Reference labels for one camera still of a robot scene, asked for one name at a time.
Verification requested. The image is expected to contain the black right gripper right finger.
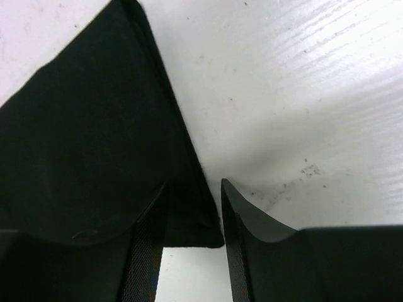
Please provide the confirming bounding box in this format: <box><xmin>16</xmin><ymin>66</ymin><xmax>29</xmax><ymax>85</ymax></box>
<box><xmin>221</xmin><ymin>179</ymin><xmax>402</xmax><ymax>301</ymax></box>

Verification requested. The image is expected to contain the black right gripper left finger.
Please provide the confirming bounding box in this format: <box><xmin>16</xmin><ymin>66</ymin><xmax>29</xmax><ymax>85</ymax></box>
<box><xmin>1</xmin><ymin>183</ymin><xmax>168</xmax><ymax>301</ymax></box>

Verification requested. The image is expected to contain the black tank top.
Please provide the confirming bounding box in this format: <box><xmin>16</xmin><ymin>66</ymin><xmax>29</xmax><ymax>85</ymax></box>
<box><xmin>1</xmin><ymin>1</ymin><xmax>224</xmax><ymax>248</ymax></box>

